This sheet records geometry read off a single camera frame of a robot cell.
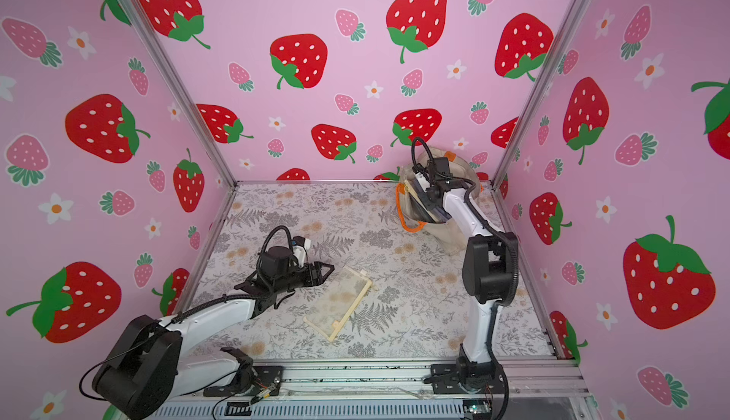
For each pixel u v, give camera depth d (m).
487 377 0.68
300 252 0.79
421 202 0.91
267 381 0.74
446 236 0.90
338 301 0.89
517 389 0.72
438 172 0.75
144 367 0.42
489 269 0.52
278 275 0.68
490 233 0.53
